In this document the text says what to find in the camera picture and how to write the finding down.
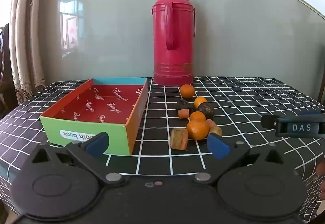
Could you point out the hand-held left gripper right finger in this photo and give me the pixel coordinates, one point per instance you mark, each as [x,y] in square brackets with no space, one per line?
[217,146]

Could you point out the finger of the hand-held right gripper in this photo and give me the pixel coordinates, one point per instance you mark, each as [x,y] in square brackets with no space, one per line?
[269,121]
[311,113]

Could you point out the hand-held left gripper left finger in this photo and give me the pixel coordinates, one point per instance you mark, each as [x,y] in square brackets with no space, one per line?
[97,144]

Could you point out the pink fruit piece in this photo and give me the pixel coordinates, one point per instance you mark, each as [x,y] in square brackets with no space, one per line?
[212,123]

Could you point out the large orange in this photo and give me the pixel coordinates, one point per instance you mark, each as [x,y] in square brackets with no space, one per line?
[198,130]

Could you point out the small orange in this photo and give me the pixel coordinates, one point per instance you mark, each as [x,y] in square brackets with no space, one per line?
[187,91]
[197,115]
[200,101]

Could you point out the dark brown round fruit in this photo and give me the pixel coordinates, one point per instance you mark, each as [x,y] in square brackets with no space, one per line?
[207,110]

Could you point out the colourful cardboard box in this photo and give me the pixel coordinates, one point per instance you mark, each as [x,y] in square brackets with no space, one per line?
[101,104]

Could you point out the pink orange fruit chunk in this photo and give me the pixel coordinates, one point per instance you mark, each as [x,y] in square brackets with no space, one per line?
[183,113]

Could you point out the person's right hand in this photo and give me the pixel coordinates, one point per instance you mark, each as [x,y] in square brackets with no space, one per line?
[321,170]

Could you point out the black white checked tablecloth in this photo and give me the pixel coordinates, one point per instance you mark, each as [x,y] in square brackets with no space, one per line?
[157,117]

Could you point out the red thermos flask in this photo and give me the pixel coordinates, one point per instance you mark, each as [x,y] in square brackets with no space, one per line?
[174,43]

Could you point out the dark wooden woven sofa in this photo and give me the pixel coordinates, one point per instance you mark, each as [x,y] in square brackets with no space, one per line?
[3,61]

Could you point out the beige lace-trimmed curtain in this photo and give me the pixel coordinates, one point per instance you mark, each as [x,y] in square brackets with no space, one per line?
[28,36]

